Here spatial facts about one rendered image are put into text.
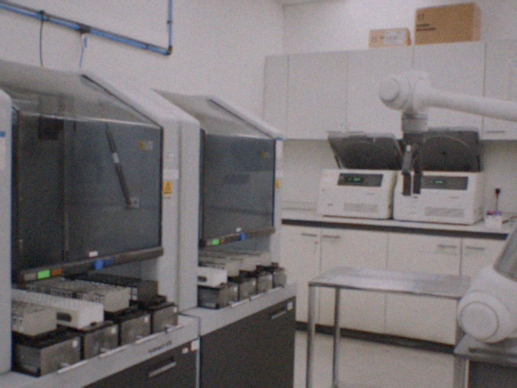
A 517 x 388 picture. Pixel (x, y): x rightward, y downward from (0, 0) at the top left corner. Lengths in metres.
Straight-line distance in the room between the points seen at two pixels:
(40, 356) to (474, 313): 1.17
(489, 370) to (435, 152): 2.85
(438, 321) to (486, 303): 2.65
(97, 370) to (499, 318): 1.13
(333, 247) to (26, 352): 3.24
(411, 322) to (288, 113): 1.93
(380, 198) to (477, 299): 2.70
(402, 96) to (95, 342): 1.16
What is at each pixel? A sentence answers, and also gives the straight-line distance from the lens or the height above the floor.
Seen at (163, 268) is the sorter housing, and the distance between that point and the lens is 2.15.
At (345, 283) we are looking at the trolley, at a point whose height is 0.82.
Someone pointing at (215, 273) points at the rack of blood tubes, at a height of 0.86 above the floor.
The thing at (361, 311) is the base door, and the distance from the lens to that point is 4.63.
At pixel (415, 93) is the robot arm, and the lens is 1.97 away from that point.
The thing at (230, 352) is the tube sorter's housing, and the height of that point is 0.55.
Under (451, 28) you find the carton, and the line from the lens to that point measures 4.82.
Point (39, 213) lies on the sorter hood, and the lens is 1.69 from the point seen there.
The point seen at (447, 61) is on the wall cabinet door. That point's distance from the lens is 4.73.
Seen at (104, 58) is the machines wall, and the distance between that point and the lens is 3.58.
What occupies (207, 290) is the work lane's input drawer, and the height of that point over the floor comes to 0.80.
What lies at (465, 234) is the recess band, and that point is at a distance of 4.41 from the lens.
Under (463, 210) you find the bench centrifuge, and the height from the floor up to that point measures 1.00.
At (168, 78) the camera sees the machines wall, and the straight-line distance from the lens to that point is 4.04.
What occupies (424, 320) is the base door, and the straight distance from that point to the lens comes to 4.50.
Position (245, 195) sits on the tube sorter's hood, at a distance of 2.58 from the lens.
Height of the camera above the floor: 1.28
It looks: 3 degrees down
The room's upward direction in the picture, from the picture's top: 1 degrees clockwise
